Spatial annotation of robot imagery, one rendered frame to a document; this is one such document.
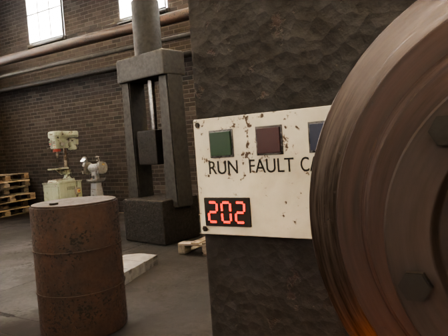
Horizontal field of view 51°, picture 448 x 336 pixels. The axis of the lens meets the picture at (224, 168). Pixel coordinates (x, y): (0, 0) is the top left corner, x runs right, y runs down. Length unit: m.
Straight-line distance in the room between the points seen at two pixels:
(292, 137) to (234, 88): 0.13
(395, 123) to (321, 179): 0.11
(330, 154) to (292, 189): 0.18
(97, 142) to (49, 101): 1.63
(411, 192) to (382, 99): 0.11
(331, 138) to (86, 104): 9.32
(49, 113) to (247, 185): 9.99
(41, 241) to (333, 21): 2.76
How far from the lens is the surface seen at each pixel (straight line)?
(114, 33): 8.28
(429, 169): 0.39
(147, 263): 4.78
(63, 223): 3.09
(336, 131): 0.49
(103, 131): 9.41
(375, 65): 0.48
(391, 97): 0.46
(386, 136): 0.44
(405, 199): 0.39
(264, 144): 0.66
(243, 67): 0.71
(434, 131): 0.38
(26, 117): 11.21
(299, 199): 0.65
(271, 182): 0.67
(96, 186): 9.07
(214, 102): 0.73
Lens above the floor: 1.20
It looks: 3 degrees down
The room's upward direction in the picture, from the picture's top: 4 degrees counter-clockwise
